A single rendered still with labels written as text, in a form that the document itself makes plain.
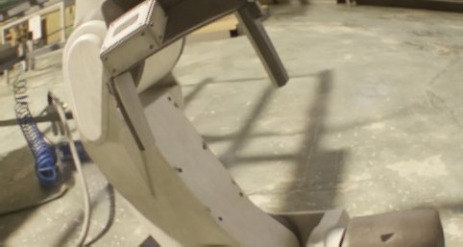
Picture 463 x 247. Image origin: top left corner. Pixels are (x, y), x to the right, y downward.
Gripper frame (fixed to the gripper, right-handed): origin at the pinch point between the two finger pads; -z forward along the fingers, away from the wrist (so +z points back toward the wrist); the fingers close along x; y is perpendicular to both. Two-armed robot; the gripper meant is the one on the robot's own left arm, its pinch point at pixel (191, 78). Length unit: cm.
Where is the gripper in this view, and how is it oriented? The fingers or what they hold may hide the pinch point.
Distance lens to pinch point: 39.6
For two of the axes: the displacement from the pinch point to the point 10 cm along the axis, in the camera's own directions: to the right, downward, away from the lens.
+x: -8.8, 3.9, 2.5
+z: -4.3, -8.9, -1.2
